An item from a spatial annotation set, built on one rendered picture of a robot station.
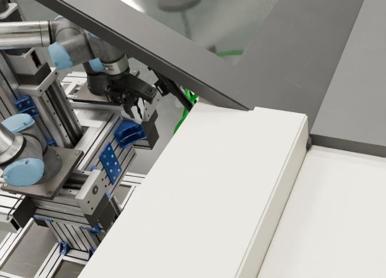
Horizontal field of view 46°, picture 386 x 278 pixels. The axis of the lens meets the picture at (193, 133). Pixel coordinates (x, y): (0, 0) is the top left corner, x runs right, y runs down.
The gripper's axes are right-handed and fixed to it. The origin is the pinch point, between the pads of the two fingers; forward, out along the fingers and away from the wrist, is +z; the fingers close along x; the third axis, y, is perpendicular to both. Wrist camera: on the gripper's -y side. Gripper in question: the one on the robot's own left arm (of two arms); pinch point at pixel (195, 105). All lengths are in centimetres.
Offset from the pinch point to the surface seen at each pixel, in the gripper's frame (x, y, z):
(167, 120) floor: -105, 155, -12
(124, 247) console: 68, -46, 15
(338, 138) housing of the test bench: 28, -60, 23
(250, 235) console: 57, -59, 24
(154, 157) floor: -73, 148, 5
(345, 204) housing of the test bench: 38, -61, 31
